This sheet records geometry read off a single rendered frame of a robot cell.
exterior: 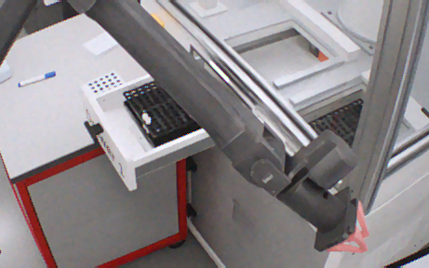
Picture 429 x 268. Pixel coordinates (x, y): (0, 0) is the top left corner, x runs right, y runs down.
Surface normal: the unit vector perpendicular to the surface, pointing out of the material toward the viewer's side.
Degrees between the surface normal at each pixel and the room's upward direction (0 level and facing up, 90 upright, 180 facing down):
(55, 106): 0
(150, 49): 66
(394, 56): 90
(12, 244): 0
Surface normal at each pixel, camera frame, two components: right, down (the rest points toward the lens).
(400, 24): -0.85, 0.36
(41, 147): 0.03, -0.69
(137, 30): -0.10, 0.37
